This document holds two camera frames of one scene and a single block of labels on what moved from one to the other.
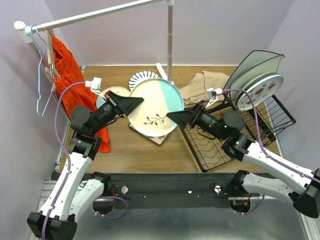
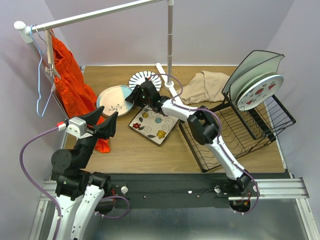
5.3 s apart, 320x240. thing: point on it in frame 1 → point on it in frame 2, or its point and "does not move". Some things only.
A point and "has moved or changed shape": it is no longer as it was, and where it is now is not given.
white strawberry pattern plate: [259, 90] does not move
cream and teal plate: [161, 96] has moved or changed shape
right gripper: [192, 115] → [137, 90]
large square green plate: [252, 59] does not move
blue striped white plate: [140, 76] does not move
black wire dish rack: [262, 125] does not move
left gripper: [122, 105] → [106, 129]
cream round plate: [118, 90] has moved or changed shape
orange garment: [73, 89] does not move
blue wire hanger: [39, 78] does not move
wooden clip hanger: [49, 36] does not move
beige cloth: [196, 91] does not move
